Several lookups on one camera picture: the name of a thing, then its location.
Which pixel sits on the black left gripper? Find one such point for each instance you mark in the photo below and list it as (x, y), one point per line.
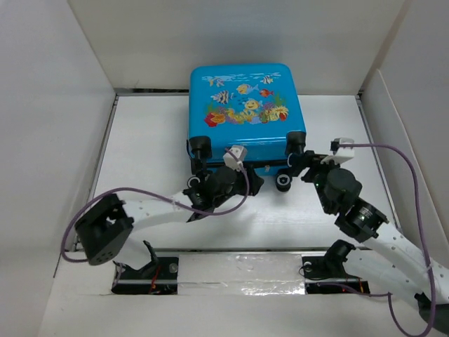
(255, 181)

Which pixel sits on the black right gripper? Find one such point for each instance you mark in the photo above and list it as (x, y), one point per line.
(307, 157)

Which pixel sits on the blue child suitcase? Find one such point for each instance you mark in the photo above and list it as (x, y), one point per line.
(252, 105)

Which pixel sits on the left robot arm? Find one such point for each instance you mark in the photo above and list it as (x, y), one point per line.
(105, 226)

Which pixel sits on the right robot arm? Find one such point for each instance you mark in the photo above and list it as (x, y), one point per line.
(407, 272)

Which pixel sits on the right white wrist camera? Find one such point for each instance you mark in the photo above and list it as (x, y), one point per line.
(342, 150)

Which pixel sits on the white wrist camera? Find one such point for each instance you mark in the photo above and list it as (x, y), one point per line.
(234, 157)
(342, 150)

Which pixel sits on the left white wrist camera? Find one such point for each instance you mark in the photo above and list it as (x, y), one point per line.
(234, 157)

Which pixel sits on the metal base rail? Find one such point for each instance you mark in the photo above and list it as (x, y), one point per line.
(125, 279)

